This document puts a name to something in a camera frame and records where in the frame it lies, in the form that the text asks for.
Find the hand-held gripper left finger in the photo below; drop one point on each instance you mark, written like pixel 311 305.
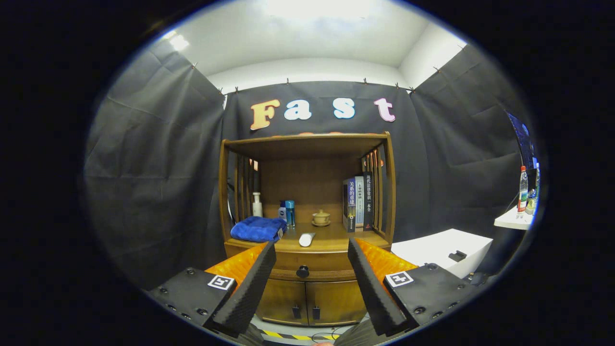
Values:
pixel 247 293

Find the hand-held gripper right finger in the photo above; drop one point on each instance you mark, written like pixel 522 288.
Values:
pixel 375 293

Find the black round drawer knob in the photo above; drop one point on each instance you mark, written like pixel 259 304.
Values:
pixel 302 271

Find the wooden drawer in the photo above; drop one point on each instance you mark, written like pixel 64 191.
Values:
pixel 322 264

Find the wooden cabinet door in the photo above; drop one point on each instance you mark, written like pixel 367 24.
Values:
pixel 336 300
pixel 283 298

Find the wooden countertop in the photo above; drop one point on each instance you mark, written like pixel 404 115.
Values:
pixel 331 238

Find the wooden cabinet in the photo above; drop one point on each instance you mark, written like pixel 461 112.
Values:
pixel 307 182

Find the person's left leg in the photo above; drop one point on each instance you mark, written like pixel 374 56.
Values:
pixel 253 336

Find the person's leg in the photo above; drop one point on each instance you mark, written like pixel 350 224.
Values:
pixel 253 336
pixel 358 336

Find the person's right leg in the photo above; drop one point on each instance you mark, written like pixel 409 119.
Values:
pixel 358 336

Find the yellow black floor tape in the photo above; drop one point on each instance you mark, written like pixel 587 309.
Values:
pixel 288 335

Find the blue folded towel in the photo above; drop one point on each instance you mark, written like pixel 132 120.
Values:
pixel 257 229

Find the white box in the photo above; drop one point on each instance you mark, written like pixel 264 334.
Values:
pixel 432 247

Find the white pump bottle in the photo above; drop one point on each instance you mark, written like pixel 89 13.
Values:
pixel 257 207

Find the beige saucer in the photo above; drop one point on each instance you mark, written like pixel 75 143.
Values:
pixel 321 224

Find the small white blue bottle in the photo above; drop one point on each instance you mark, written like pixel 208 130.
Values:
pixel 282 211

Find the dark blue cover book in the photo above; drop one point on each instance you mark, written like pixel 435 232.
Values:
pixel 349 206

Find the clear blue bottle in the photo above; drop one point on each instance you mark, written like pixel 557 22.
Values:
pixel 290 214

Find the black spine book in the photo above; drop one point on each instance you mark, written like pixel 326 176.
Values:
pixel 368 202

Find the pale grey spine book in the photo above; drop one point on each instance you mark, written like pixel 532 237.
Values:
pixel 360 202

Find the beige lidded teacup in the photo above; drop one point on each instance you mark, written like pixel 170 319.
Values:
pixel 321 216

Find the black backdrop cloth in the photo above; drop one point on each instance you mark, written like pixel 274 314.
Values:
pixel 153 178

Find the white side desk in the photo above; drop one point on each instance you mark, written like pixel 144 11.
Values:
pixel 511 221

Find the red label water bottle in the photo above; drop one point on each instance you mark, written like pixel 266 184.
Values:
pixel 522 192

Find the dark monitor screen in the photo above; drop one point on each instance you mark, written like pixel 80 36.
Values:
pixel 523 139

